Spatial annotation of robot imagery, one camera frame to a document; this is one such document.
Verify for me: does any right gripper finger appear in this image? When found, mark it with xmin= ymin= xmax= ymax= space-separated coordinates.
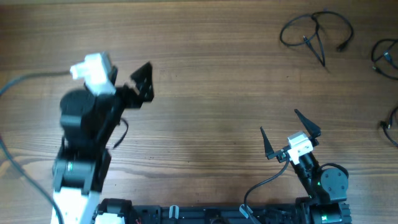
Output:
xmin=260 ymin=127 xmax=274 ymax=159
xmin=294 ymin=109 xmax=321 ymax=138

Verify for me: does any black cable bundle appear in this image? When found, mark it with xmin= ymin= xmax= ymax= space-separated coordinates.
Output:
xmin=279 ymin=11 xmax=354 ymax=68

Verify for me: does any separated thin black cable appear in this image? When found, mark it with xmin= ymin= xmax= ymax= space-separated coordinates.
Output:
xmin=371 ymin=38 xmax=398 ymax=81

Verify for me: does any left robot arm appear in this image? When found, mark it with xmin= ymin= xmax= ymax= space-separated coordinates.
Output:
xmin=51 ymin=62 xmax=154 ymax=223

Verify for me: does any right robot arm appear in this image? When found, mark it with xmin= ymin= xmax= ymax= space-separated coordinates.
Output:
xmin=252 ymin=110 xmax=352 ymax=224

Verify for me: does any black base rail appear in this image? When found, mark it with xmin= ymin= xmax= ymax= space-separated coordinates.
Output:
xmin=91 ymin=198 xmax=352 ymax=224

